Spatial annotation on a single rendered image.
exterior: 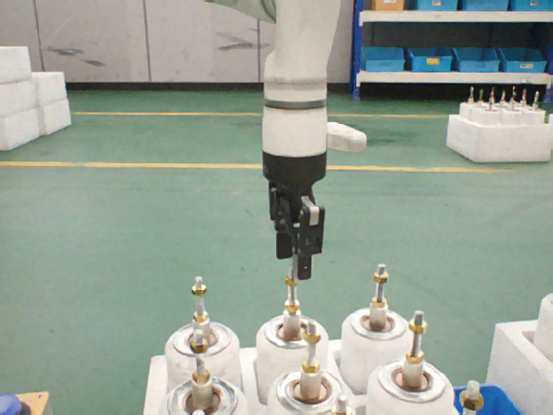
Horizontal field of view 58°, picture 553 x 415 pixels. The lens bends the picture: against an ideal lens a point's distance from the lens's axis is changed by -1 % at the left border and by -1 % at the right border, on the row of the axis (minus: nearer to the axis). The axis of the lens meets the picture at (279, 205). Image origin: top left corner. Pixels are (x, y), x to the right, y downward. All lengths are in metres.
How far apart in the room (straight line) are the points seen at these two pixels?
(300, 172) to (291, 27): 0.15
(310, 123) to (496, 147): 2.23
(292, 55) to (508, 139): 2.28
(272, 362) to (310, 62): 0.37
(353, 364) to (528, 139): 2.22
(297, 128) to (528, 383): 0.52
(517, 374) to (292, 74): 0.57
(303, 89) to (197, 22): 5.16
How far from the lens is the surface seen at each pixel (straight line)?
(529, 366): 0.84
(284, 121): 0.55
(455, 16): 4.98
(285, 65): 0.54
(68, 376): 1.09
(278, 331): 0.69
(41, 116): 3.50
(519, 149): 2.80
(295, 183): 0.56
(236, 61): 5.63
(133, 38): 5.87
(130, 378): 1.05
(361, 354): 0.69
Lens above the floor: 0.63
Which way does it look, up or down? 19 degrees down
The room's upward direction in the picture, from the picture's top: straight up
